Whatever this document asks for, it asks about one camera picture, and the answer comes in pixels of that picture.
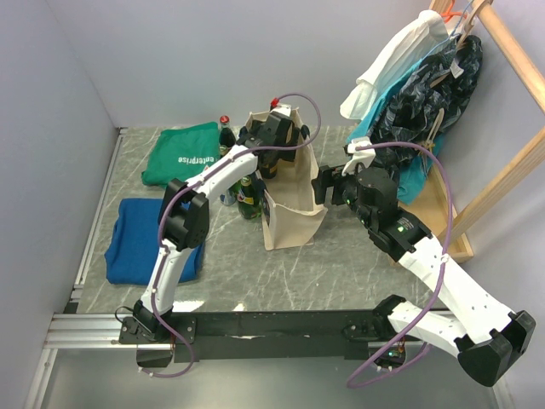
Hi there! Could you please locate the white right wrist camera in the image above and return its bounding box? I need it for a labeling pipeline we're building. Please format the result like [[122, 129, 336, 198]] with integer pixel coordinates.
[[341, 136, 376, 176]]

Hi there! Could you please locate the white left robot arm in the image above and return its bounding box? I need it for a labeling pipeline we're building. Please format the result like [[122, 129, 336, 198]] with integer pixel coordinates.
[[133, 104, 299, 343]]

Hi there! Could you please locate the beige canvas tote bag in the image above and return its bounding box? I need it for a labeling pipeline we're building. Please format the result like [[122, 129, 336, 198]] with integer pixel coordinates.
[[248, 109, 330, 251]]

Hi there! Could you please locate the teal hanging shirt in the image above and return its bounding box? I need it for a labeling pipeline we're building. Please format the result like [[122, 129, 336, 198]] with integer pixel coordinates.
[[347, 60, 431, 205]]

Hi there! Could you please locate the folded blue cloth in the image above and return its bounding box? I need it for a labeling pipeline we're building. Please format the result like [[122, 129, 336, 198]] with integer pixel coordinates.
[[104, 197, 209, 285]]

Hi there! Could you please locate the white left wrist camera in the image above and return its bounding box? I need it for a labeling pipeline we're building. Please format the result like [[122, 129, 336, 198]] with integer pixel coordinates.
[[269, 97, 292, 119]]

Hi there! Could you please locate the white hanging shirt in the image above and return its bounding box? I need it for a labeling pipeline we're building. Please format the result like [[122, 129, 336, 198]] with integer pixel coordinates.
[[340, 9, 448, 120]]

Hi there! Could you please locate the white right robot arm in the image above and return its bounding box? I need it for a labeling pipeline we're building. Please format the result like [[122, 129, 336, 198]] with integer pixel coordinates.
[[312, 166, 536, 387]]

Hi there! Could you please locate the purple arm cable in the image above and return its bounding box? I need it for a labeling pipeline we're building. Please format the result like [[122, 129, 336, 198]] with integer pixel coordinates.
[[148, 92, 322, 379], [346, 141, 452, 389]]

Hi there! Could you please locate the folded green t-shirt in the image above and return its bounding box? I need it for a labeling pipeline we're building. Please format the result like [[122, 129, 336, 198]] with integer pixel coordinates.
[[141, 122, 220, 187]]

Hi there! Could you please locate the aluminium frame rail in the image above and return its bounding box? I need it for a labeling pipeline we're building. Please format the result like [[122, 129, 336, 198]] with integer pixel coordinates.
[[24, 127, 161, 408]]

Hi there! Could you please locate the red cap cola bottle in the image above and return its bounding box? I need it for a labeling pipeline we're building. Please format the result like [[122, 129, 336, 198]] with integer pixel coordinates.
[[219, 115, 236, 148]]

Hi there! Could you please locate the dark patterned hanging shirt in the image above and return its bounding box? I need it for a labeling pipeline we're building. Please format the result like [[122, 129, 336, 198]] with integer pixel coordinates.
[[353, 34, 484, 171]]

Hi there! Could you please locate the silver top beverage can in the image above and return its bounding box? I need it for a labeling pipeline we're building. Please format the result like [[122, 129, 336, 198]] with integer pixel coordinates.
[[259, 154, 278, 180]]

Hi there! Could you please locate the wooden clothes rack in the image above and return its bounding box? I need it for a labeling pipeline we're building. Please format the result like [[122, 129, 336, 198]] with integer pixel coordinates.
[[406, 1, 544, 263]]

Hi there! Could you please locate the green glass bottle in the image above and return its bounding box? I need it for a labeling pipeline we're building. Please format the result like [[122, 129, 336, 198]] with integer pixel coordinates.
[[237, 176, 261, 220], [219, 145, 230, 158]]

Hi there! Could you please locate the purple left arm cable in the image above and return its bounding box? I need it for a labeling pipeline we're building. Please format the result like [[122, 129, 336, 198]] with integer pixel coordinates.
[[148, 92, 322, 379]]

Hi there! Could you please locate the orange plastic hanger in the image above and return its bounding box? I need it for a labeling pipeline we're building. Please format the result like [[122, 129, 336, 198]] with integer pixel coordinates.
[[440, 0, 464, 23]]

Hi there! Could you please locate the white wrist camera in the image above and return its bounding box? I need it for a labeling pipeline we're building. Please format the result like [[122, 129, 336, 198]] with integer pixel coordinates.
[[341, 136, 376, 176], [269, 97, 292, 119]]

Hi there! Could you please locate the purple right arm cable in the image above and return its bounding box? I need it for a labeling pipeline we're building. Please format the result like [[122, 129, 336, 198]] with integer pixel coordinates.
[[346, 141, 452, 389]]

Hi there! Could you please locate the red top beverage can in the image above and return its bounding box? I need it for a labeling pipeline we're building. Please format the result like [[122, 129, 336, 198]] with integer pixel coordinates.
[[220, 189, 238, 206]]

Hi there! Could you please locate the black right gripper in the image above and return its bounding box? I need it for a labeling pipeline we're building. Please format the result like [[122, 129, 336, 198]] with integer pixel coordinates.
[[310, 163, 375, 228]]

